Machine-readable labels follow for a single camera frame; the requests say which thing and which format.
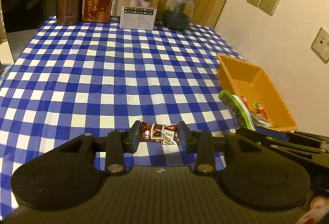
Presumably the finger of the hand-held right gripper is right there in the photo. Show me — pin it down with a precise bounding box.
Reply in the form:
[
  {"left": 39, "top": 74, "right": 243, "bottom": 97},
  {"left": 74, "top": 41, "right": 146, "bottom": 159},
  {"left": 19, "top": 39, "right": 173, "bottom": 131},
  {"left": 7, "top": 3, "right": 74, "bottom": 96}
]
[
  {"left": 235, "top": 128, "right": 324, "bottom": 163},
  {"left": 254, "top": 125, "right": 329, "bottom": 149}
]

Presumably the blue white checked tablecloth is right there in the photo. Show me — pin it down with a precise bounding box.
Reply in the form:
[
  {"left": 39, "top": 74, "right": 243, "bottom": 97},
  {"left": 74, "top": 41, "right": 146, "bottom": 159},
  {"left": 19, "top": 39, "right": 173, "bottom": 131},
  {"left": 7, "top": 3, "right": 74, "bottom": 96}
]
[{"left": 0, "top": 16, "right": 247, "bottom": 186}]

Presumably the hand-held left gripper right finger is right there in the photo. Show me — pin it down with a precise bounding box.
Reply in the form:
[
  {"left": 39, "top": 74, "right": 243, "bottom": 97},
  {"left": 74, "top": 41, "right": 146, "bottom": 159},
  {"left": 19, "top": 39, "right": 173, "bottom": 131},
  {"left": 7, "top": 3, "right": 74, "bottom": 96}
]
[{"left": 178, "top": 121, "right": 259, "bottom": 174}]

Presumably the large beige wall socket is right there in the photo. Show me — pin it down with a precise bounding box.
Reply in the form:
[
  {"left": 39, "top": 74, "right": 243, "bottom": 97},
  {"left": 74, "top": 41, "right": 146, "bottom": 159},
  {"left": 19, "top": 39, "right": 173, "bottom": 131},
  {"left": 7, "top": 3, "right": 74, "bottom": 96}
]
[{"left": 311, "top": 27, "right": 329, "bottom": 64}]

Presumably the brown candy packet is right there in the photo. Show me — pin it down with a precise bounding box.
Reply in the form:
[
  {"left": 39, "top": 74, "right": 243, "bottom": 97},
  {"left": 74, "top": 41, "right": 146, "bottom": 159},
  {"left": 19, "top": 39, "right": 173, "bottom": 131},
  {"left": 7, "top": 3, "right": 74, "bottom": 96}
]
[{"left": 140, "top": 122, "right": 180, "bottom": 146}]

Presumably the brown tin canister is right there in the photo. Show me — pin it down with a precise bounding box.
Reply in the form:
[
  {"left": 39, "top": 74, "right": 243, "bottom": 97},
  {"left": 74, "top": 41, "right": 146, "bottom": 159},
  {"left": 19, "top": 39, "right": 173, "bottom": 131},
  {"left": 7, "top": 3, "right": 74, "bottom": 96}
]
[{"left": 57, "top": 0, "right": 86, "bottom": 26}]

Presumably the red tea box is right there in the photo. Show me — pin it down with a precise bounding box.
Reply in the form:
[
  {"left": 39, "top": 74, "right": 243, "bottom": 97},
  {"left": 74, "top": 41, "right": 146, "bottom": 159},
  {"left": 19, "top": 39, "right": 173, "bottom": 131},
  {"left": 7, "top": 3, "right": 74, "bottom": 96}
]
[{"left": 82, "top": 0, "right": 115, "bottom": 24}]

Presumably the person's right hand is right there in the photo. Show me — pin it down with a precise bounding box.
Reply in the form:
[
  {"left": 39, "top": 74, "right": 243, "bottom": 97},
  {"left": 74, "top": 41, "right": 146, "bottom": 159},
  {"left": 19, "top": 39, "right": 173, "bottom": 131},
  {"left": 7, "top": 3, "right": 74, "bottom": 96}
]
[{"left": 310, "top": 195, "right": 329, "bottom": 217}]

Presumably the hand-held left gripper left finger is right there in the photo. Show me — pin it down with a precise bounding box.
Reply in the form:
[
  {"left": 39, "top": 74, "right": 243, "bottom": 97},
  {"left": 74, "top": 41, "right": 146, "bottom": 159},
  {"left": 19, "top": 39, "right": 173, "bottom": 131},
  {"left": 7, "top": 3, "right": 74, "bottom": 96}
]
[{"left": 60, "top": 121, "right": 141, "bottom": 175}]

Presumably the white product box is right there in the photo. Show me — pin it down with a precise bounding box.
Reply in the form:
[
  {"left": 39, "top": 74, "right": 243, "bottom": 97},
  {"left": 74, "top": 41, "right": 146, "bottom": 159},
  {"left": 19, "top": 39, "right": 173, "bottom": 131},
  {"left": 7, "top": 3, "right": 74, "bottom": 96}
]
[{"left": 120, "top": 0, "right": 162, "bottom": 31}]

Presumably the orange plastic tray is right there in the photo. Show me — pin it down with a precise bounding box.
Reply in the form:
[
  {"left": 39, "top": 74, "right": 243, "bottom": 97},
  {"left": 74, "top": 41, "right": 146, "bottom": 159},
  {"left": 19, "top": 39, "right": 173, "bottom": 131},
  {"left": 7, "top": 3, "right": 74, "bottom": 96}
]
[{"left": 216, "top": 53, "right": 298, "bottom": 132}]

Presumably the dark glass jar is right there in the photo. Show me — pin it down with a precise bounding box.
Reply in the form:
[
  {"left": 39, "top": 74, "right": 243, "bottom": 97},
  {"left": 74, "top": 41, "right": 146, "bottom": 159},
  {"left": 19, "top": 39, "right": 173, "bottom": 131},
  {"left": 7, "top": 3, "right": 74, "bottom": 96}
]
[{"left": 162, "top": 0, "right": 195, "bottom": 31}]

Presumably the white green snack packet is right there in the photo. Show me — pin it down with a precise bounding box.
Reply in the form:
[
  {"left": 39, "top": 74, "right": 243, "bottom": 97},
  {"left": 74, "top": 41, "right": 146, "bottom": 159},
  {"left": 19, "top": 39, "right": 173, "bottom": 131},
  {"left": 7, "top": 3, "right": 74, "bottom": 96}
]
[{"left": 218, "top": 90, "right": 255, "bottom": 131}]

